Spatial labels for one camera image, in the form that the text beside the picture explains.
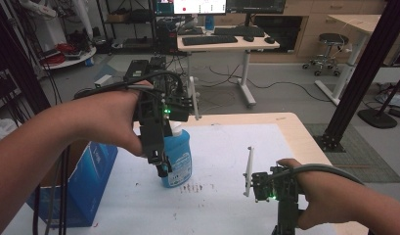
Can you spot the blue cardboard box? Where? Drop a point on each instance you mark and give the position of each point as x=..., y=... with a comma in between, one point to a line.
x=86, y=182

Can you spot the black computer tower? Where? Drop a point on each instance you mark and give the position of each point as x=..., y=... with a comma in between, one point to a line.
x=166, y=36

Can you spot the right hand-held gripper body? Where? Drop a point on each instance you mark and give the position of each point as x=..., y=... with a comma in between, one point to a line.
x=285, y=186

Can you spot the light wooden computer desk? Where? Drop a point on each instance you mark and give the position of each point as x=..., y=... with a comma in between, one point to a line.
x=227, y=46

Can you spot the white-legged desk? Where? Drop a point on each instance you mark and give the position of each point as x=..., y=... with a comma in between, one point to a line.
x=367, y=23

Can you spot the monitor with white screen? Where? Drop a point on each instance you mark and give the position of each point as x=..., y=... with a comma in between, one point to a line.
x=200, y=6

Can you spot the black keyboard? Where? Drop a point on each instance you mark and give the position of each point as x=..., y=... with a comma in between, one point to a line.
x=209, y=40
x=239, y=31

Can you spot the black metal shelf rack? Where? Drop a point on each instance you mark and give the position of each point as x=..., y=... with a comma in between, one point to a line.
x=129, y=19

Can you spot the white cloth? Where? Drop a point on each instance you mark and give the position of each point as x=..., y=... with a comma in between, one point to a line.
x=2, y=129

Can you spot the small white box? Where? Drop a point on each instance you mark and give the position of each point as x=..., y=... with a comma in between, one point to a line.
x=103, y=81

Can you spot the black box with label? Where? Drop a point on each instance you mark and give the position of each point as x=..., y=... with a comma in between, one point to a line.
x=136, y=70

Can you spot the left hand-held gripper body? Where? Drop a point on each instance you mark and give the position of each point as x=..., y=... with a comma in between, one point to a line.
x=155, y=130

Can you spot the blue bottle with white cap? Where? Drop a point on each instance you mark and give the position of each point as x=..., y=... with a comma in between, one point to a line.
x=179, y=156

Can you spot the black computer mouse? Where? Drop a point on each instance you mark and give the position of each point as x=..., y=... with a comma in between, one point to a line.
x=269, y=40
x=248, y=38

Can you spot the dark floor mat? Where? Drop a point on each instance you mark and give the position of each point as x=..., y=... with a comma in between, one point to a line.
x=367, y=156

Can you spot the black round stand base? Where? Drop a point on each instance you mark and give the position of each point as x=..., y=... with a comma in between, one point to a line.
x=377, y=118

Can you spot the small blue bottle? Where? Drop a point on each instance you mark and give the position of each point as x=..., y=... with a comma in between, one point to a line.
x=209, y=23

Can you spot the person's left hand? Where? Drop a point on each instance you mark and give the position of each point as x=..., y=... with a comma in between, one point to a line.
x=106, y=117

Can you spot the black aluminium frame post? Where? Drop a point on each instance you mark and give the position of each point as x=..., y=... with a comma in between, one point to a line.
x=367, y=65

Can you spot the white round table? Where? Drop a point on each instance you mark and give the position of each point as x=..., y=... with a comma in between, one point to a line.
x=80, y=58

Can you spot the monitor with dark screen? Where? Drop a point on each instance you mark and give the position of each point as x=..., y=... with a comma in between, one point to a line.
x=256, y=6

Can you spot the person's right hand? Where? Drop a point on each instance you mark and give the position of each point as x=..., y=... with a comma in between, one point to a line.
x=315, y=202

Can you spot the black round stool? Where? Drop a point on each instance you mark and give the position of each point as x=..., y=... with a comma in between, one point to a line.
x=333, y=39

